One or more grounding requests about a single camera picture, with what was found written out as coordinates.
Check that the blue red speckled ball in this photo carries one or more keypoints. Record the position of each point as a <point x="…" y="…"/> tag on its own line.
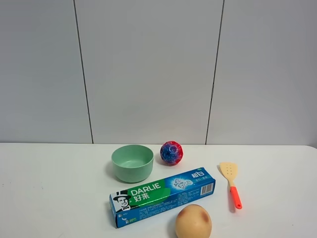
<point x="171" y="153"/>

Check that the beige peach-like fruit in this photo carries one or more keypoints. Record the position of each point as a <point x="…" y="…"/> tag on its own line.
<point x="193" y="221"/>

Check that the beige spatula orange handle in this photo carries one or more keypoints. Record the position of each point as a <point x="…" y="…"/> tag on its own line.
<point x="229" y="171"/>

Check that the green plastic bowl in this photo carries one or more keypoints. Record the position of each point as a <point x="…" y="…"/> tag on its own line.
<point x="132" y="163"/>

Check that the blue green toothpaste box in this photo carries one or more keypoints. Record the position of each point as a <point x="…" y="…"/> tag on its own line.
<point x="149" y="199"/>

